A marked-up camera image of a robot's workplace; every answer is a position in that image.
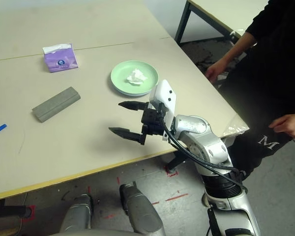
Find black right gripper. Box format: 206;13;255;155
108;100;169;147

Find white tissue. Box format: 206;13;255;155
126;68;149;87

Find green plate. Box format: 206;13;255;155
110;60;160;95

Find grey glasses case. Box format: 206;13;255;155
31;86;83;123

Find bystander bare forearm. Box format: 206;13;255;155
222;31;258;67

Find bystander bare hand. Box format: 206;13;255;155
269;113;295;142
206;58;231;84

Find light blue plate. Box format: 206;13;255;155
112;85;153;97

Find silver robot right leg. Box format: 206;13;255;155
119;181;167;236

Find silver robot leg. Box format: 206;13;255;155
59;193;94;233
119;181;167;236

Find purple tissue pack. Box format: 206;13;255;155
42;43;80;73

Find clear plastic film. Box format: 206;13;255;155
222;114;249;137

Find white shoe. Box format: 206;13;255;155
202;190;212;208

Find silver robot left leg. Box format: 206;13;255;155
59;193;94;233

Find grey robot torso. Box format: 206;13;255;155
49;228;138;236

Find bystander black trousers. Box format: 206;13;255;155
223;110;295;181

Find white zip tie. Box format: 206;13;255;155
230;28;245;38

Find bystander black shirt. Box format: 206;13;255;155
218;0;295;123

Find wooden plank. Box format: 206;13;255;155
0;226;20;236

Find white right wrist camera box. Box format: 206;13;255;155
149;79;177;143

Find beige table black frame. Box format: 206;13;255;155
174;0;271;45

